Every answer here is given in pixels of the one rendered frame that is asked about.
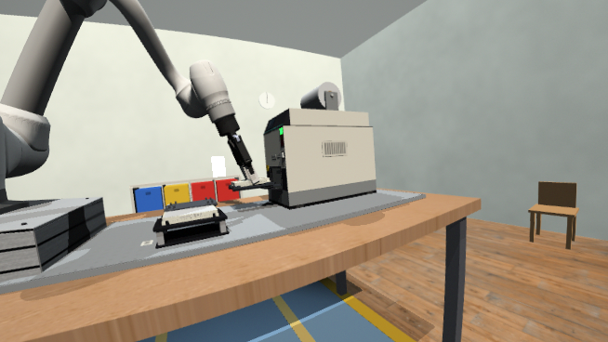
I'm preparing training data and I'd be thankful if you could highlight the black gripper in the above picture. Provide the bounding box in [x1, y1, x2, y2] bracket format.
[215, 116, 259, 184]

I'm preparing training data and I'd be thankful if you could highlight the white cylinder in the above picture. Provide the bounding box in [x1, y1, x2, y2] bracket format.
[300, 82, 341, 110]

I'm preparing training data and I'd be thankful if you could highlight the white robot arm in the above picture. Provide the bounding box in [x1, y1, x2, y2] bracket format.
[0, 0, 235, 215]

